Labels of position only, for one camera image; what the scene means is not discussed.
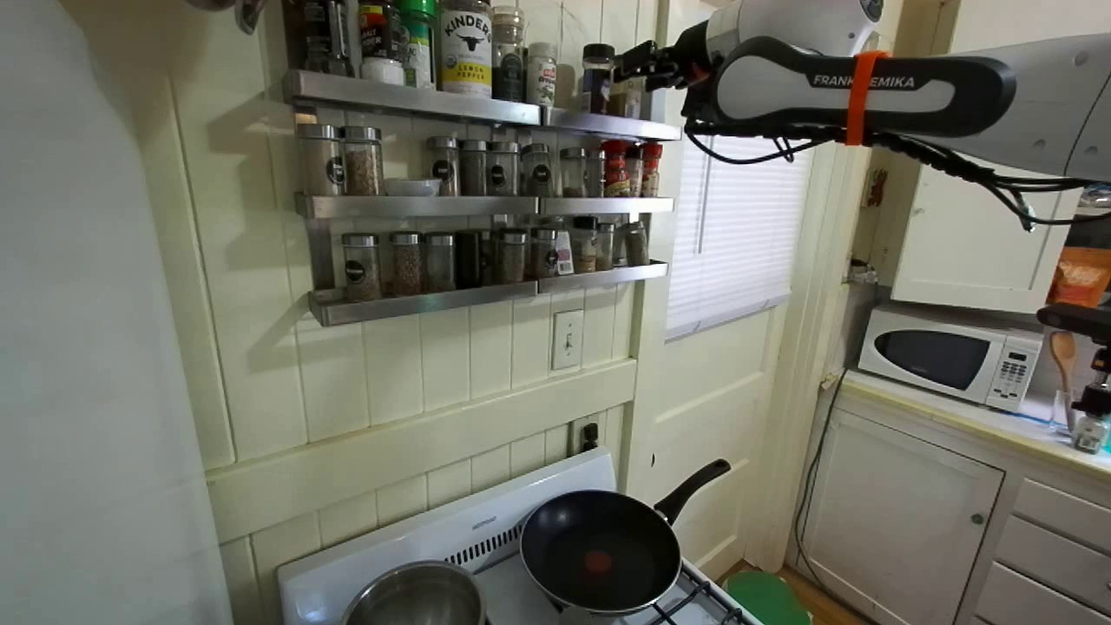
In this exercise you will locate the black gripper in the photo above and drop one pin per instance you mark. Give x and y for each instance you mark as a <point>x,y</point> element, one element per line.
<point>680,61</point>

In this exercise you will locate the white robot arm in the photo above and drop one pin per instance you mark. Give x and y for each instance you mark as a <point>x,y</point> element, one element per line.
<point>810,88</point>

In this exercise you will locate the dark spice bottle white label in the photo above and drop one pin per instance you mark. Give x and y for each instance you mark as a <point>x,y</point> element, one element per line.
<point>597,78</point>

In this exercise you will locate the white plastic bottle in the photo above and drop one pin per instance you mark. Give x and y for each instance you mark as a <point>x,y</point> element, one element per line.
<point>656,106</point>

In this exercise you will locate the stainless steel spice shelf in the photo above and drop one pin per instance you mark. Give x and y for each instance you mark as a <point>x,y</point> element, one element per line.
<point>416,301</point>
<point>608,206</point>
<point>600,277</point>
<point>612,126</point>
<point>402,95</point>
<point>416,206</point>

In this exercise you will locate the oregano spice bottle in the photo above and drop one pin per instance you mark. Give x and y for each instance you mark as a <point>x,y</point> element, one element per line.
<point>540,73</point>

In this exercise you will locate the red cap spice bottle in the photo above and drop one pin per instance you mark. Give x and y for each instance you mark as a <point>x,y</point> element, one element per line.
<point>614,169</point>
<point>654,169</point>

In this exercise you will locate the glass spice jar steel lid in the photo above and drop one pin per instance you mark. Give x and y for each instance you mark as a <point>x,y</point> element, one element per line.
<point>555,252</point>
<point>612,245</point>
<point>402,265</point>
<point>437,262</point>
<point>446,163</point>
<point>593,170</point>
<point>573,170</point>
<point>592,245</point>
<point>537,169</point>
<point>358,265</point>
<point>515,256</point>
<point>362,160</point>
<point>495,259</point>
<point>505,169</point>
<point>474,163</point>
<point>314,160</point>
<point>636,242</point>

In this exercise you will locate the teal label spice bottle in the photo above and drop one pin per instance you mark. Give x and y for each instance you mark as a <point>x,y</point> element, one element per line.
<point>507,64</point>

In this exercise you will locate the green cap bottle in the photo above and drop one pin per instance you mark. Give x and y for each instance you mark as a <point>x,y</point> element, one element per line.
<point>416,39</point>

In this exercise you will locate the dark spice jar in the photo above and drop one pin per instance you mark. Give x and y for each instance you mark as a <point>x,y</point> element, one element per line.
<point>468,259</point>

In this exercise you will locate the red white label bottle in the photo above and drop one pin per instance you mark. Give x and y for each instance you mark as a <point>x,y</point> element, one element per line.
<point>380,47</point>

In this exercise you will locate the dark tall bottle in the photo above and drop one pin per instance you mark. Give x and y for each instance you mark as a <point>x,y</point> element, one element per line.
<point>339,35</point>
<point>310,35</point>

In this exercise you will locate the white gas stove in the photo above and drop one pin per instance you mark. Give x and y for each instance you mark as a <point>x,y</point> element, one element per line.
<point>463,532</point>

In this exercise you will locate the white canister yellow band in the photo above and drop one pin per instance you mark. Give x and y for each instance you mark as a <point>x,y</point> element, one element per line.
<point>467,51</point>

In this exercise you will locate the white window blind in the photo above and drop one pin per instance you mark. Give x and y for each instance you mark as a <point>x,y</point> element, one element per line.
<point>729,231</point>

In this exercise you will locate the small white dish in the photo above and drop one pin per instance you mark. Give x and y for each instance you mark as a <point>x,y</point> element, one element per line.
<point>409,186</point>

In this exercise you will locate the cream white door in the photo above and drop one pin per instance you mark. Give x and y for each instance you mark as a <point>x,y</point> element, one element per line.
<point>704,395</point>

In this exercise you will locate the white microwave oven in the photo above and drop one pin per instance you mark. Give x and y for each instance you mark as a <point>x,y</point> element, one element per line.
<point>956,359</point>

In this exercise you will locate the black frying pan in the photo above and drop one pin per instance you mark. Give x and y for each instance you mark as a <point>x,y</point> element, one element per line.
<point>593,556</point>

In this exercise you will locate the orange bag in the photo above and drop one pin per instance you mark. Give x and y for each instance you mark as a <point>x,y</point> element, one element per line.
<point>1079,280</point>

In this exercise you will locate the black burner grate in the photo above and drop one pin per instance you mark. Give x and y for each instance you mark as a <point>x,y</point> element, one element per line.
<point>698,595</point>

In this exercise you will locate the white base cabinet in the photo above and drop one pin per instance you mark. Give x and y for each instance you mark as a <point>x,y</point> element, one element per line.
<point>925,523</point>

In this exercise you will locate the small steel pot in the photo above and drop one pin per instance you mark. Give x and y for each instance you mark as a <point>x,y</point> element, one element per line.
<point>414,595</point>

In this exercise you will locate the small counter jar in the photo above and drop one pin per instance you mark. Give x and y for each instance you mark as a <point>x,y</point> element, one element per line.
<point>1089,431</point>

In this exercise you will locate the white refrigerator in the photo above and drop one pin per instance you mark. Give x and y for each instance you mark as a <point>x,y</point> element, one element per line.
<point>90,347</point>

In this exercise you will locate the white wall outlet plate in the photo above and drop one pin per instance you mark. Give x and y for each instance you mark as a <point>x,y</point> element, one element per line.
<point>568,337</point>

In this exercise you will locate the black wall outlet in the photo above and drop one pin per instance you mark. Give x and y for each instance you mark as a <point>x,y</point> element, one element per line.
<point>586,434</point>

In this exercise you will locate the white wall cabinet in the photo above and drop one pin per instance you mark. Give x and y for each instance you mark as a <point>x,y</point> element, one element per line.
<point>985,245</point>

